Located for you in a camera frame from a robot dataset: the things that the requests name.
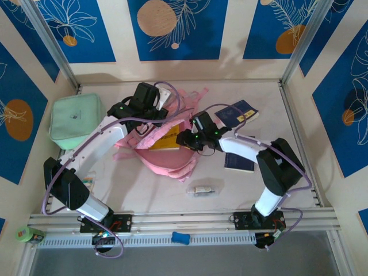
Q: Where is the black cable mount bracket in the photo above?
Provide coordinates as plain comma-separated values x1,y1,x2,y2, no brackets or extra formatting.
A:
91,231,116,254
254,232,285,251

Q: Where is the aluminium frame post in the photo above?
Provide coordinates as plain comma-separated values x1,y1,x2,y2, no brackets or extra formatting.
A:
281,0,336,85
21,0,81,90

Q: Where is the aluminium table edge rail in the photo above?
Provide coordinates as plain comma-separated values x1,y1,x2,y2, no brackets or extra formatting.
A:
27,208,337,232

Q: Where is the clear plastic stationery pouch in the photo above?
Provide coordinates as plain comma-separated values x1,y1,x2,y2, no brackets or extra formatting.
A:
186,178,224,198

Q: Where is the mint green zipped case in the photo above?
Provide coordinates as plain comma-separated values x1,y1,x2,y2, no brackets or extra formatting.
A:
48,93,104,150

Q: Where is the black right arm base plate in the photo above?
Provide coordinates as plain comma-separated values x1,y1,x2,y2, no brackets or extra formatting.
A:
234,211,286,231

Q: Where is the green tape roll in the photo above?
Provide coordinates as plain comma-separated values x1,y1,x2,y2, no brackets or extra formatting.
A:
14,225,47,245

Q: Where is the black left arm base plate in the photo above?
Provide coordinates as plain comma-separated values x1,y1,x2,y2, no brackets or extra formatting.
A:
79,214,133,233

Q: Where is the navy book with yellow label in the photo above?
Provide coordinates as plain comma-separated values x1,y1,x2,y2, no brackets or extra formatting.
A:
214,99,261,129

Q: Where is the pink school backpack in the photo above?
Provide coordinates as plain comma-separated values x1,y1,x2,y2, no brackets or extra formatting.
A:
112,86,209,183

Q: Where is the grey slotted cable duct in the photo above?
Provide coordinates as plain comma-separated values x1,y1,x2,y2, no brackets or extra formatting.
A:
37,232,256,250

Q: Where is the plain navy notebook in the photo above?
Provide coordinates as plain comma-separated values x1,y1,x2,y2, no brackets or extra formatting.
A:
223,151,256,174

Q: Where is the aluminium frame leg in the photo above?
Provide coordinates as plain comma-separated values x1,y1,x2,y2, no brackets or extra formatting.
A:
16,244,38,276
326,229,356,276

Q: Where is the yellow paperback book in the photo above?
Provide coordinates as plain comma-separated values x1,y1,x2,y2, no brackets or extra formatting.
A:
148,120,186,152

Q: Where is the blue bone-shaped block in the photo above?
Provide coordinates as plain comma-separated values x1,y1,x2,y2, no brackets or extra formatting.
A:
171,231,190,246

